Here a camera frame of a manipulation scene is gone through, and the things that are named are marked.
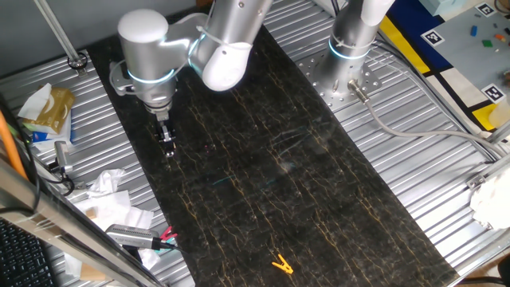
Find ribbed silver camera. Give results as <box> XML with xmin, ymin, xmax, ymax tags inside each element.
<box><xmin>104</xmin><ymin>222</ymin><xmax>161</xmax><ymax>251</ymax></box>

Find golden yellow tissue box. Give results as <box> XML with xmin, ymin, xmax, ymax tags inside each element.
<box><xmin>33</xmin><ymin>86</ymin><xmax>77</xmax><ymax>136</ymax></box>

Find light blue box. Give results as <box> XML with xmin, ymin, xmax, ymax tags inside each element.
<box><xmin>418</xmin><ymin>0</ymin><xmax>479</xmax><ymax>17</ymax></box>

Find blue yellow white patterned mat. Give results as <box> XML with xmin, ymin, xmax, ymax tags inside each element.
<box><xmin>376</xmin><ymin>0</ymin><xmax>510</xmax><ymax>133</ymax></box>

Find orange clothespin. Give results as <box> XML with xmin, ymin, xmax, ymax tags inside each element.
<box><xmin>271</xmin><ymin>254</ymin><xmax>295</xmax><ymax>275</ymax></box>

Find crumpled white tissue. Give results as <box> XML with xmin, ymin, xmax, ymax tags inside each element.
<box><xmin>86</xmin><ymin>168</ymin><xmax>127</xmax><ymax>199</ymax></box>

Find teal clothespin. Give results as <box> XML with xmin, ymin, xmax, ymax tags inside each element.
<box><xmin>155</xmin><ymin>237</ymin><xmax>179</xmax><ymax>254</ymax></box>

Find grey board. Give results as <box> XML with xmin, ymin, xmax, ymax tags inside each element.
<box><xmin>428</xmin><ymin>3</ymin><xmax>510</xmax><ymax>108</ymax></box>

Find metal pole with foot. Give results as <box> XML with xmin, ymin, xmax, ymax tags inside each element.
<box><xmin>33</xmin><ymin>0</ymin><xmax>89</xmax><ymax>77</ymax></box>

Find crumpled white paper pile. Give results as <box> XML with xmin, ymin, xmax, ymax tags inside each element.
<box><xmin>0</xmin><ymin>157</ymin><xmax>167</xmax><ymax>287</ymax></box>

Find black white fiducial tag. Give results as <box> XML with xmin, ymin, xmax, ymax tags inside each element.
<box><xmin>480</xmin><ymin>82</ymin><xmax>507</xmax><ymax>104</ymax></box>
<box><xmin>474</xmin><ymin>2</ymin><xmax>496</xmax><ymax>18</ymax></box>
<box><xmin>420</xmin><ymin>28</ymin><xmax>445</xmax><ymax>47</ymax></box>

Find black keyboard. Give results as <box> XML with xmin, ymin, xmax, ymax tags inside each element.
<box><xmin>0</xmin><ymin>218</ymin><xmax>56</xmax><ymax>287</ymax></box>

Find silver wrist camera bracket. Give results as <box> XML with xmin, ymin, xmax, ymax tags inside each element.
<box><xmin>108</xmin><ymin>59</ymin><xmax>139</xmax><ymax>97</ymax></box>

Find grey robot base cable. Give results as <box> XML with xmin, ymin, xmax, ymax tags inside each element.
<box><xmin>347</xmin><ymin>78</ymin><xmax>509</xmax><ymax>159</ymax></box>

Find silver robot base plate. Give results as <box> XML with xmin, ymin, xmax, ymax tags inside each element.
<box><xmin>296</xmin><ymin>51</ymin><xmax>383</xmax><ymax>112</ymax></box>

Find black gold-veined marble mat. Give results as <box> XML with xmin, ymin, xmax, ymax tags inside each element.
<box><xmin>85</xmin><ymin>0</ymin><xmax>461</xmax><ymax>287</ymax></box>

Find white tissue in box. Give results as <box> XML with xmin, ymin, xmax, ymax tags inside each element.
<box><xmin>18</xmin><ymin>82</ymin><xmax>53</xmax><ymax>121</ymax></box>

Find aluminium profile with bracket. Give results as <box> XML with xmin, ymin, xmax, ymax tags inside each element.
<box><xmin>465</xmin><ymin>153</ymin><xmax>510</xmax><ymax>191</ymax></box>

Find white cloth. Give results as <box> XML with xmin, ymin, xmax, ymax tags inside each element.
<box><xmin>469</xmin><ymin>166</ymin><xmax>510</xmax><ymax>231</ymax></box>

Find red clothespin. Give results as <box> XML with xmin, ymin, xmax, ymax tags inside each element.
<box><xmin>159</xmin><ymin>226</ymin><xmax>179</xmax><ymax>242</ymax></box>

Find blue white tissue pack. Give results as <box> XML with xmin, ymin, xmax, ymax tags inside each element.
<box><xmin>23</xmin><ymin>111</ymin><xmax>76</xmax><ymax>153</ymax></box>

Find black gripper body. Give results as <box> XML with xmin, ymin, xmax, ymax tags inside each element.
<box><xmin>153</xmin><ymin>118</ymin><xmax>175</xmax><ymax>139</ymax></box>

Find orange tube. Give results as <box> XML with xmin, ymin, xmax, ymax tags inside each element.
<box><xmin>0</xmin><ymin>109</ymin><xmax>29</xmax><ymax>181</ymax></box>

